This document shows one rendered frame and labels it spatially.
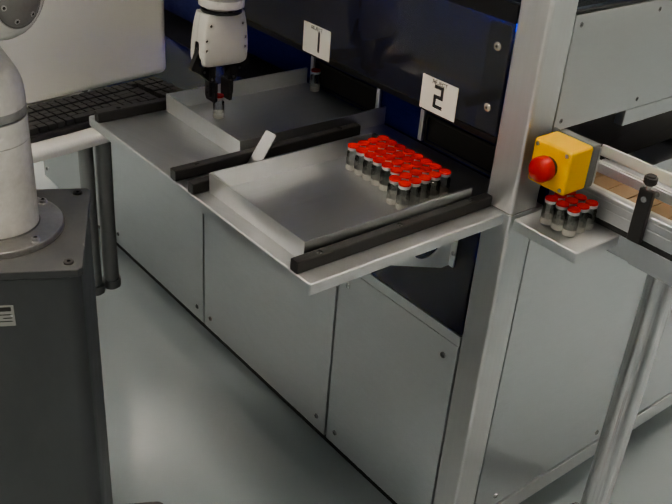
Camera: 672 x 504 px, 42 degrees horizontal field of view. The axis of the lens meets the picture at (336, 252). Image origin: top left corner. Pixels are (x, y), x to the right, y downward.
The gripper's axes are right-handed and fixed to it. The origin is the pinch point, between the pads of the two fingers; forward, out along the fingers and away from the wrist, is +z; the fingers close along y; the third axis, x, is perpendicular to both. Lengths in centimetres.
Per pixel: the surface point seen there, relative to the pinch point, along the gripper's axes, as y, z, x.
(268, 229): 17.9, 5.0, 42.9
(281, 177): 4.7, 5.8, 27.7
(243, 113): -5.4, 5.6, 0.6
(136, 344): -7, 94, -51
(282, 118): -10.7, 5.5, 6.4
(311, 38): -18.8, -8.6, 3.2
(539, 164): -16, -7, 64
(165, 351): -12, 94, -43
